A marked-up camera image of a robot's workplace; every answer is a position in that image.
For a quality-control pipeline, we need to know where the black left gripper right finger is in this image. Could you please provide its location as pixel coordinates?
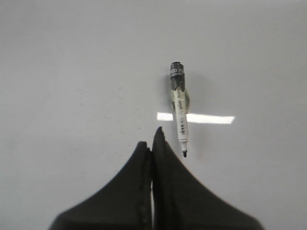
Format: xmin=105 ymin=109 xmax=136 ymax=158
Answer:
xmin=152 ymin=127 xmax=263 ymax=230

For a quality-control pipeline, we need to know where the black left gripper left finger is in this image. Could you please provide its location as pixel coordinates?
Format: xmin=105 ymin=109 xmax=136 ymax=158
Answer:
xmin=50 ymin=141 xmax=152 ymax=230

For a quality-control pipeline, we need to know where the white black whiteboard marker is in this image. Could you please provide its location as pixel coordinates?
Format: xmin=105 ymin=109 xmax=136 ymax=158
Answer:
xmin=170 ymin=62 xmax=190 ymax=157

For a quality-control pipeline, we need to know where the white whiteboard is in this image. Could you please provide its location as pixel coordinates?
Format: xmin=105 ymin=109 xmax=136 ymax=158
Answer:
xmin=0 ymin=0 xmax=307 ymax=230

